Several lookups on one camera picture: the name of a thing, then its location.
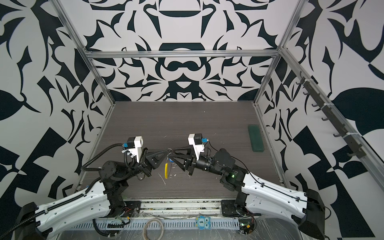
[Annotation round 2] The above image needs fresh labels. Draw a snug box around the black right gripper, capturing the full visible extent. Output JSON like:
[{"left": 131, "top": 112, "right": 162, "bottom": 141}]
[{"left": 173, "top": 146, "right": 228, "bottom": 178}]

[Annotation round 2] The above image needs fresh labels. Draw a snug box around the yellow key tag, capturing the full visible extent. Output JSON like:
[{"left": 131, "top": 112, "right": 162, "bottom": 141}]
[{"left": 165, "top": 163, "right": 169, "bottom": 179}]

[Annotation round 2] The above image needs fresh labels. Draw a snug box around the metal keyring with keys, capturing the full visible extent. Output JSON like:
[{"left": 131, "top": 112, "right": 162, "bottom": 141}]
[{"left": 166, "top": 149, "right": 173, "bottom": 179}]

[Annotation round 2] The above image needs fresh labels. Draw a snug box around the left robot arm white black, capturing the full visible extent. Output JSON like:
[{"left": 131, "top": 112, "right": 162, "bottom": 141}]
[{"left": 1, "top": 150, "right": 169, "bottom": 240}]

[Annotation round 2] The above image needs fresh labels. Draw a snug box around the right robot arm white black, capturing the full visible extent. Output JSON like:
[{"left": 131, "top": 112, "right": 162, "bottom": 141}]
[{"left": 170, "top": 149, "right": 327, "bottom": 240}]

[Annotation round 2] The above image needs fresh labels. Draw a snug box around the blue monster sticker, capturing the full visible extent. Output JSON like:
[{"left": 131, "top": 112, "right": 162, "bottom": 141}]
[{"left": 196, "top": 216, "right": 211, "bottom": 230}]

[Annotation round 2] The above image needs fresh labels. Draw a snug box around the green rectangular plastic case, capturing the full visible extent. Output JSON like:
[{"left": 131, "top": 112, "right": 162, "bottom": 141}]
[{"left": 248, "top": 125, "right": 265, "bottom": 153}]

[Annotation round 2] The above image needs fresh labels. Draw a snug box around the white tape roll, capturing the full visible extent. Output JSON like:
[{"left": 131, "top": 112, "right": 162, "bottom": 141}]
[{"left": 142, "top": 218, "right": 165, "bottom": 240}]

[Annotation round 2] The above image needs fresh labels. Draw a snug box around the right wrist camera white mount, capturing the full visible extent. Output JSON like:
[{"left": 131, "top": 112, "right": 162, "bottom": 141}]
[{"left": 188, "top": 134, "right": 209, "bottom": 161}]

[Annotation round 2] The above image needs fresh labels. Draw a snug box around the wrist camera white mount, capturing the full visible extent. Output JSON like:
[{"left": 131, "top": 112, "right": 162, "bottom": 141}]
[
  {"left": 188, "top": 134, "right": 209, "bottom": 161},
  {"left": 122, "top": 136, "right": 144, "bottom": 163}
]

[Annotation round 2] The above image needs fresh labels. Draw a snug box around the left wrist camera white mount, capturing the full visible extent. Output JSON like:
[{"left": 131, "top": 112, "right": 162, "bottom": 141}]
[{"left": 122, "top": 136, "right": 144, "bottom": 163}]

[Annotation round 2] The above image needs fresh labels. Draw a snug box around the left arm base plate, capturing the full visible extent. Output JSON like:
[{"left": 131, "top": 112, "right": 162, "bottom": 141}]
[{"left": 117, "top": 200, "right": 142, "bottom": 218}]

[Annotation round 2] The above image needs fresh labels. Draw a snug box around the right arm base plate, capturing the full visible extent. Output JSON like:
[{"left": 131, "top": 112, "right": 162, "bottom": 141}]
[{"left": 221, "top": 200, "right": 245, "bottom": 218}]

